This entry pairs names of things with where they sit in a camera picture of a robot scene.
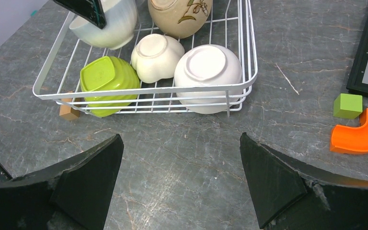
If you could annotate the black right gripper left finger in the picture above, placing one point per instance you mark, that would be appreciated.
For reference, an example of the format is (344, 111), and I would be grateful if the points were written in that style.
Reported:
(80, 187)

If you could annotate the green cube block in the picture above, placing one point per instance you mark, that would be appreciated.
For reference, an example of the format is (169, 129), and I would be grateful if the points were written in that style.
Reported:
(348, 106)

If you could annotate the tan ceramic floral bowl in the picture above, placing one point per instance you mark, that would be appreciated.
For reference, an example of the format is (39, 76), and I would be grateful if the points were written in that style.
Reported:
(179, 18)

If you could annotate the small wooden block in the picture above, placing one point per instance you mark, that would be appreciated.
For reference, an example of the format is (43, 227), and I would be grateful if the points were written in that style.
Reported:
(68, 113)

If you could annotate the orange curved plastic piece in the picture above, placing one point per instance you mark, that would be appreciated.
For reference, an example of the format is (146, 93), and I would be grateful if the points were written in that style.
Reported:
(351, 140)

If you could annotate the cream lobed small bowl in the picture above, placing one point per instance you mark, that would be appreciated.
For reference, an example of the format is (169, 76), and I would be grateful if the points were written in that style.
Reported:
(155, 57)

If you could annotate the green square plastic bowl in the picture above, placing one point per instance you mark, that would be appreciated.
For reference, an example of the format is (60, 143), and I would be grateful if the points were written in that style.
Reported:
(108, 73)

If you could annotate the white round bowl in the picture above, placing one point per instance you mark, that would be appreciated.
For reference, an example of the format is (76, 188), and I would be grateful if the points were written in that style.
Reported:
(207, 65)

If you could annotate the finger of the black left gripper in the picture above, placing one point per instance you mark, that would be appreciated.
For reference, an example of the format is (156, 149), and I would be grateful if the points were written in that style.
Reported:
(90, 10)

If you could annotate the large white ribbed bowl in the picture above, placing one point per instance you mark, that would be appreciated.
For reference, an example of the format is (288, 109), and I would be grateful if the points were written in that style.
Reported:
(121, 19)

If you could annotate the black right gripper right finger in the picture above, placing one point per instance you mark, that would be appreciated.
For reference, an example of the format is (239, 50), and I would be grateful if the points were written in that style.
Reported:
(289, 194)

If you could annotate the white wire dish rack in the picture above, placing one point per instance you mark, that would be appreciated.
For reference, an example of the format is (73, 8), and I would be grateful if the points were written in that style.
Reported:
(230, 24)

